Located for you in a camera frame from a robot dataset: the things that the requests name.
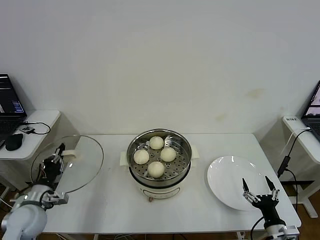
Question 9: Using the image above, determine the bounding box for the white laptop cable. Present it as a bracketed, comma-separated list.
[279, 126, 311, 155]

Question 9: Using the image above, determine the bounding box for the white side desk with label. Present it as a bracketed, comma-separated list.
[281, 116, 320, 218]

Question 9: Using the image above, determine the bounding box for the black laptop with picture screen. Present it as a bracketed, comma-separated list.
[299, 79, 320, 142]

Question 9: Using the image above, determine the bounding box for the white steamed baozi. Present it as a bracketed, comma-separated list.
[149, 135, 165, 150]
[147, 161, 165, 179]
[159, 146, 177, 162]
[133, 149, 150, 165]

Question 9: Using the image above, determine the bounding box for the black looped hub cable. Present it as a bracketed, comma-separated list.
[21, 121, 51, 136]

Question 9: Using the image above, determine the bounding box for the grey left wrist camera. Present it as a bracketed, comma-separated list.
[44, 190, 70, 205]

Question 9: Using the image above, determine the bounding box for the white side desk with mouse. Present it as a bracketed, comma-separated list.
[0, 110, 61, 192]

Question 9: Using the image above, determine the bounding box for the cream electric cooker pot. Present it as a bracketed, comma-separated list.
[119, 143, 202, 204]

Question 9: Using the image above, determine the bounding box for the stainless steel steamer basket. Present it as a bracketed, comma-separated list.
[125, 128, 193, 181]

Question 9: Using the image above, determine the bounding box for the small black usb hub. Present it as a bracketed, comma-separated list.
[20, 125, 35, 136]

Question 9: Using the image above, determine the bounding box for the black computer mouse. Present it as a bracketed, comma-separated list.
[4, 133, 23, 152]

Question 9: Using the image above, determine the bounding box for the black cable with adapter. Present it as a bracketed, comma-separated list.
[276, 128, 312, 211]

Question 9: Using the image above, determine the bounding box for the black laptop with code screen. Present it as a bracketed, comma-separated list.
[0, 73, 28, 143]

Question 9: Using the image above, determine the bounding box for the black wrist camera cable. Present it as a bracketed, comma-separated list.
[249, 216, 266, 240]

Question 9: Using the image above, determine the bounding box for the round glass pot lid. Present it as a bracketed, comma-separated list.
[30, 134, 105, 195]

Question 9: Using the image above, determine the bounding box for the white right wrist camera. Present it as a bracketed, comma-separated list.
[281, 224, 300, 237]

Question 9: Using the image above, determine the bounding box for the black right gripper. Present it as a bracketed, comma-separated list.
[241, 175, 286, 227]

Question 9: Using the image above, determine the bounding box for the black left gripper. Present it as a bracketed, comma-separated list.
[39, 142, 67, 185]

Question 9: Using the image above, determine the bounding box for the white round plate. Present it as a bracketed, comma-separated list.
[206, 155, 270, 211]

